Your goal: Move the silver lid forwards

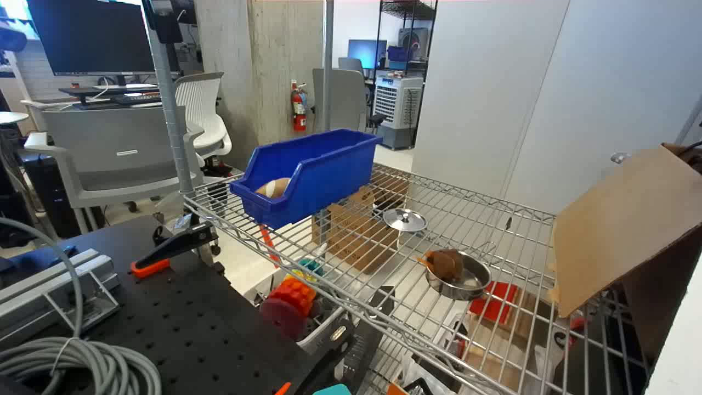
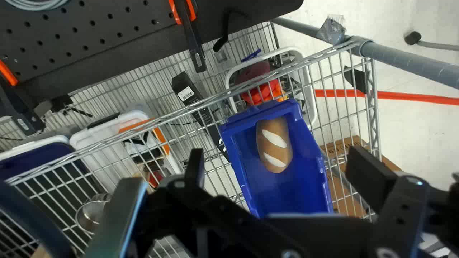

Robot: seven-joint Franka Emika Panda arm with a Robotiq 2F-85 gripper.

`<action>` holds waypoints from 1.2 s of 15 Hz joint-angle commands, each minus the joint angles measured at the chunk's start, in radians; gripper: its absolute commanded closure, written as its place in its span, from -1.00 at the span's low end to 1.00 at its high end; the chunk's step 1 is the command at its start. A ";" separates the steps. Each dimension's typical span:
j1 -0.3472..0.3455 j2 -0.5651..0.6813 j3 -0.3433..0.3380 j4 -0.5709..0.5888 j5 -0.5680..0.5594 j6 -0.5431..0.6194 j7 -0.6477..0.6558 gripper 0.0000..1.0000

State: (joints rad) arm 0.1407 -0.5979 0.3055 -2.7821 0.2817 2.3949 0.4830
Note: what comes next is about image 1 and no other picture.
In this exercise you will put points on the blue plastic bin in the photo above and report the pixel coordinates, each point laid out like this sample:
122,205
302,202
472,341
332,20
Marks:
330,172

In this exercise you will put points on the brown wooden box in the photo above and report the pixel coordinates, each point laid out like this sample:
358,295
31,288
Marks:
362,237

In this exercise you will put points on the small teal object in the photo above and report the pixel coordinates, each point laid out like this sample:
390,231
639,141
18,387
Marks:
312,267

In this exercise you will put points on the beige object in bin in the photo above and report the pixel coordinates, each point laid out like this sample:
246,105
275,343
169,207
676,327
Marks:
273,188

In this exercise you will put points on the grey chair back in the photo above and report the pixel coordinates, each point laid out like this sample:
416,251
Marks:
341,99

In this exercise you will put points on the red fire extinguisher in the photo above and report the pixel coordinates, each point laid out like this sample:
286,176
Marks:
298,110

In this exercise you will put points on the white portable air cooler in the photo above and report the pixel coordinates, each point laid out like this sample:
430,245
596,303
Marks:
398,106

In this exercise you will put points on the brown round food item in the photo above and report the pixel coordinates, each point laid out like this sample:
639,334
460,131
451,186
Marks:
443,265

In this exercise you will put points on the orange and red toy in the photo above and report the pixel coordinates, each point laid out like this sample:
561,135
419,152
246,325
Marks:
290,300

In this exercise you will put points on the small blue lit monitor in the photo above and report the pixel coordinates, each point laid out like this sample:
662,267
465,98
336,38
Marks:
364,54

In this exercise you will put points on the silver metal bowl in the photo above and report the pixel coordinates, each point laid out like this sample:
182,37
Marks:
475,282

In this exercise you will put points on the white mesh office chair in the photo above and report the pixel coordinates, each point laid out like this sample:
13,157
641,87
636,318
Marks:
200,110

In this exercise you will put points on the red plastic object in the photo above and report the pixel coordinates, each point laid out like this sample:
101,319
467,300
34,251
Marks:
496,302

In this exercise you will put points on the black storage rack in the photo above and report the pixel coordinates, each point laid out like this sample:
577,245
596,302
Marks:
417,30

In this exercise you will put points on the grey metal pole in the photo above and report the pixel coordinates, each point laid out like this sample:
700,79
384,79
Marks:
169,110

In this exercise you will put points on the grey office chair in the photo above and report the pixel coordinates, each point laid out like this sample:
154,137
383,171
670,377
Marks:
112,155

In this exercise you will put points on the brown cardboard sheet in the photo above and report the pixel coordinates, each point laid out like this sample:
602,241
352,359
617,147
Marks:
621,220

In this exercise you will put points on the large black monitor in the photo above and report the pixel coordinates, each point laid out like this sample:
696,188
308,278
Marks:
90,34

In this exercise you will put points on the aluminium extrusion rail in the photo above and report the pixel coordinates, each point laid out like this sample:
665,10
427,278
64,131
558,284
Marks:
51,288

